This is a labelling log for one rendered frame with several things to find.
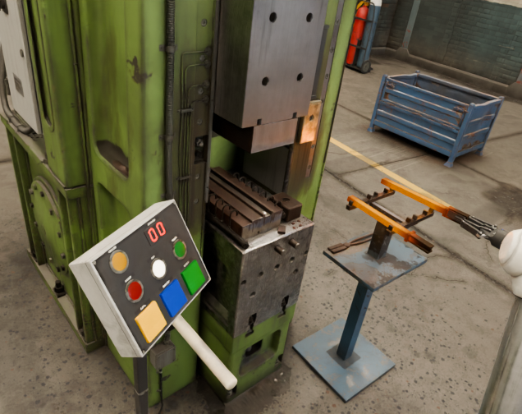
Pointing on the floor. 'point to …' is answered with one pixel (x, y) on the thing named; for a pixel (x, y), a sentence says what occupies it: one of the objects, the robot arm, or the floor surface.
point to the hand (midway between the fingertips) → (456, 215)
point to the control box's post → (140, 384)
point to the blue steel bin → (435, 113)
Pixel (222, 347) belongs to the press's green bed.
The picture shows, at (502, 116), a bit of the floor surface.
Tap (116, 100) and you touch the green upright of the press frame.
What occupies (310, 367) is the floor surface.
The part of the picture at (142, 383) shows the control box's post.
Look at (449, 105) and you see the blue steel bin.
